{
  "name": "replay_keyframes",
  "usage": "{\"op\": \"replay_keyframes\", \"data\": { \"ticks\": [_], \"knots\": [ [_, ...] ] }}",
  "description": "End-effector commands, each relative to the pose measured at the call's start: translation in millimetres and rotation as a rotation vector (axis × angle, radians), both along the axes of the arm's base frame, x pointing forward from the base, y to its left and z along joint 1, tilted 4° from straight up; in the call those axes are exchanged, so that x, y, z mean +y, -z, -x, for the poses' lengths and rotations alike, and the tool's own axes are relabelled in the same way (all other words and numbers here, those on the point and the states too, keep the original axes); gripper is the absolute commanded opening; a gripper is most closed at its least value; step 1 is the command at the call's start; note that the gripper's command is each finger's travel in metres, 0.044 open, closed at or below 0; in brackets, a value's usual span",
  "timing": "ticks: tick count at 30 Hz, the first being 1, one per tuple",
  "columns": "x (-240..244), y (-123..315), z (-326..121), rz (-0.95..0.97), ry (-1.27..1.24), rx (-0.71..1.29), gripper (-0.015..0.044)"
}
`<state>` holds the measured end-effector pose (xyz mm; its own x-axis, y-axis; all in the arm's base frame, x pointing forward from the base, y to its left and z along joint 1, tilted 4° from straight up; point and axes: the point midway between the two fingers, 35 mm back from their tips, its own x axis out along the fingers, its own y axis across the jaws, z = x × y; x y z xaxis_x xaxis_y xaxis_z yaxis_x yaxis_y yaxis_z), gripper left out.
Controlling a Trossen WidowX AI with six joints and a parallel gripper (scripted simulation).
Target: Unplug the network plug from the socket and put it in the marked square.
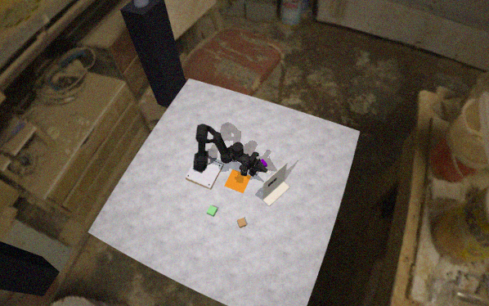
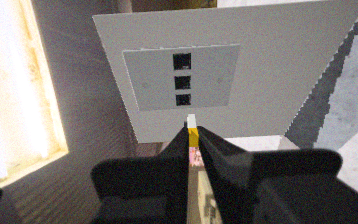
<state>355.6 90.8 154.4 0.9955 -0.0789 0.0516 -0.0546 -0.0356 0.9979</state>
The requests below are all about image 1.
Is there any orange square mat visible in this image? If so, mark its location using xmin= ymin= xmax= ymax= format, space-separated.
xmin=224 ymin=169 xmax=251 ymax=193

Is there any green rectangular block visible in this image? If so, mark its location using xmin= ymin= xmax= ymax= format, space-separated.
xmin=207 ymin=205 xmax=217 ymax=217

